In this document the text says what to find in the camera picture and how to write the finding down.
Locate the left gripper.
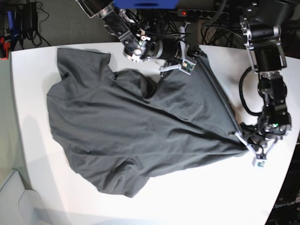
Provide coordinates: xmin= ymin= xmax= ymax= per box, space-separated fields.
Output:
xmin=241 ymin=117 xmax=292 ymax=144

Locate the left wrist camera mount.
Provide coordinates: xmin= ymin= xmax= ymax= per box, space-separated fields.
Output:
xmin=229 ymin=131 xmax=282 ymax=168

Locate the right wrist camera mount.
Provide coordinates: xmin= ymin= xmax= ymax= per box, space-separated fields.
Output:
xmin=159 ymin=22 xmax=196 ymax=75

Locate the dark grey t-shirt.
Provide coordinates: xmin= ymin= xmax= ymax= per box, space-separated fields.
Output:
xmin=46 ymin=48 xmax=246 ymax=197

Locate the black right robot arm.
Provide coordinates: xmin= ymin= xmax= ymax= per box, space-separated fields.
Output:
xmin=77 ymin=0 xmax=201 ymax=62

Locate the blue box overhead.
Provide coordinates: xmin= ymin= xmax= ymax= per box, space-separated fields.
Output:
xmin=113 ymin=0 xmax=179 ymax=9

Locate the black power strip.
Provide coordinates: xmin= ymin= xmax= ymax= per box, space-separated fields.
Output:
xmin=176 ymin=9 xmax=217 ymax=19

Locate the red clamp tool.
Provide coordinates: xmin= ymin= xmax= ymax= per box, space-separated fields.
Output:
xmin=0 ymin=36 xmax=11 ymax=60

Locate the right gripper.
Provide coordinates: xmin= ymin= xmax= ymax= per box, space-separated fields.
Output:
xmin=123 ymin=38 xmax=206 ymax=62

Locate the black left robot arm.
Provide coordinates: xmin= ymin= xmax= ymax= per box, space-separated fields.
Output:
xmin=203 ymin=0 xmax=300 ymax=152

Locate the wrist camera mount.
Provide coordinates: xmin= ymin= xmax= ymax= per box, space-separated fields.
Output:
xmin=159 ymin=22 xmax=196 ymax=75
xmin=229 ymin=131 xmax=282 ymax=168

